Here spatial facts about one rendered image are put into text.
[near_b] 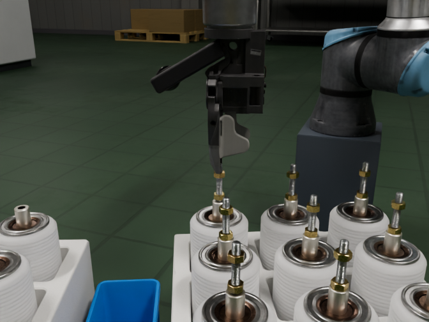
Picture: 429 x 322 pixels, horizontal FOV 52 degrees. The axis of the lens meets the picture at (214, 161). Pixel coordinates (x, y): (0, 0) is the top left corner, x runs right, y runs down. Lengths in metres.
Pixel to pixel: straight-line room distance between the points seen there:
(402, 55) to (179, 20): 5.84
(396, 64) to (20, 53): 3.85
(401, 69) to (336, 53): 0.16
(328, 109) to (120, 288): 0.58
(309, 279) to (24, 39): 4.09
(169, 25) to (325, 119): 5.79
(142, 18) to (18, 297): 6.92
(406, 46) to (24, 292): 0.76
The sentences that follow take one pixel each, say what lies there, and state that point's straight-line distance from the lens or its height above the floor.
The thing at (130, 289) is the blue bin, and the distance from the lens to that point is 0.82.
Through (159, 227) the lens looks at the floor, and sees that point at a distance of 1.23.
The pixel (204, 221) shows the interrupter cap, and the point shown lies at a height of 0.25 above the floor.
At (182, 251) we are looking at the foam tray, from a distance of 0.77.
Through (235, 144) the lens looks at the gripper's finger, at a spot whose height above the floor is 0.39.
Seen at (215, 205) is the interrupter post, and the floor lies 0.28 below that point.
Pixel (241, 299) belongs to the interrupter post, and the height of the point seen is 0.28.
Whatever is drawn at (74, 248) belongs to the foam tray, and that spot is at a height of 0.18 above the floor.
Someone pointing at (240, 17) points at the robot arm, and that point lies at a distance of 0.61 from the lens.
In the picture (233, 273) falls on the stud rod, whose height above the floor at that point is 0.31.
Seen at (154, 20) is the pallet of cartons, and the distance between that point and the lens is 6.83.
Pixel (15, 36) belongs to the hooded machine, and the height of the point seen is 0.29.
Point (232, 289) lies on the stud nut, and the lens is 0.50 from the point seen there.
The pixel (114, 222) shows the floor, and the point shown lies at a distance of 1.27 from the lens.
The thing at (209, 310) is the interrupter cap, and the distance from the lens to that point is 0.53.
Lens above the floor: 0.58
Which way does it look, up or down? 20 degrees down
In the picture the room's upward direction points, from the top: straight up
